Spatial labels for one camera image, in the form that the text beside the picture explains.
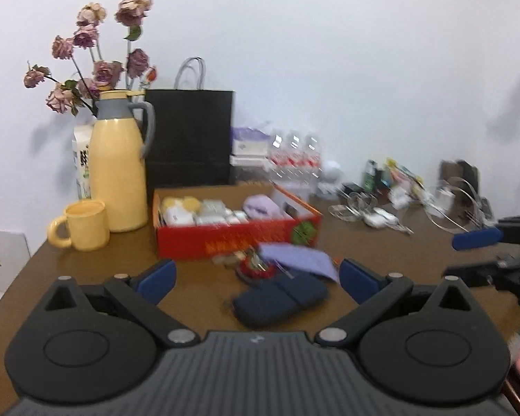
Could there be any lavender cloth pouch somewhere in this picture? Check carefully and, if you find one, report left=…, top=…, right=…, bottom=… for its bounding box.
left=258, top=242, right=339, bottom=283

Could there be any dark blue zip pouch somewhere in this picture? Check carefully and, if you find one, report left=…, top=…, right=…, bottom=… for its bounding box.
left=232, top=273, right=329, bottom=329

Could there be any small bottles cluster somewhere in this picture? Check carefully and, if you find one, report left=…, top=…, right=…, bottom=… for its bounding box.
left=361, top=158, right=424, bottom=203

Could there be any yellow ceramic mug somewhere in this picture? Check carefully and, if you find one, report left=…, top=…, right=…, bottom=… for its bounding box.
left=46, top=199, right=110, bottom=252

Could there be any white paper on floor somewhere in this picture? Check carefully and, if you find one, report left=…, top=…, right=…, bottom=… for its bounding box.
left=0, top=231, right=31, bottom=299

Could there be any white round lamp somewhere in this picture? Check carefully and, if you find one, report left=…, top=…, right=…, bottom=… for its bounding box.
left=317, top=160, right=343, bottom=196

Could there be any red cardboard box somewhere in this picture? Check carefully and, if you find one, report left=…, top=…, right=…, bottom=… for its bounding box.
left=152, top=183, right=323, bottom=260

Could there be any yellow white plush toy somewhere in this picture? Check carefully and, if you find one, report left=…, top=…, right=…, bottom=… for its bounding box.
left=161, top=196, right=202, bottom=226

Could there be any white tissue packet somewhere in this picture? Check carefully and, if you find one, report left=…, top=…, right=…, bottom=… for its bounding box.
left=195, top=214, right=240, bottom=226

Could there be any pale green plush toy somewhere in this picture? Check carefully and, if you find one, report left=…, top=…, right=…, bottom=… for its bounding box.
left=198, top=199, right=227, bottom=218

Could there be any pack of water bottles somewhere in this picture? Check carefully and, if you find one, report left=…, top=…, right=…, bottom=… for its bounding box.
left=268, top=131, right=322, bottom=193

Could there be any white carton behind jug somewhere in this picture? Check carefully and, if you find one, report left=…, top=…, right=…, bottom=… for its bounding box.
left=72, top=125, right=93, bottom=199

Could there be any purple plush toy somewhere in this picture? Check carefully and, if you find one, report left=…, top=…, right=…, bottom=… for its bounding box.
left=243, top=194, right=286, bottom=220

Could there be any black paper shopping bag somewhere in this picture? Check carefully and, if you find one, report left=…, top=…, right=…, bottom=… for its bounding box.
left=144, top=57, right=234, bottom=192

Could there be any purple white tissue box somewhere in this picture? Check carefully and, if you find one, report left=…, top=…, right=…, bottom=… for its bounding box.
left=232, top=127, right=270, bottom=157

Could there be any dried pink rose bouquet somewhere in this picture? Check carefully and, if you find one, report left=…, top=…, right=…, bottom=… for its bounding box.
left=23, top=0, right=157, bottom=115

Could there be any white charger with cables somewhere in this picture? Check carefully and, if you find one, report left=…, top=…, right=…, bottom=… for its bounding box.
left=328, top=192, right=413, bottom=236

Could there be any red keychain trinket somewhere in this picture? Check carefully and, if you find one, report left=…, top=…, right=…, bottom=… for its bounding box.
left=236, top=250, right=279, bottom=286

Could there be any yellow thermos jug grey handle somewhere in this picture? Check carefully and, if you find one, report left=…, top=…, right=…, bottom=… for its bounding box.
left=89, top=90, right=156, bottom=233

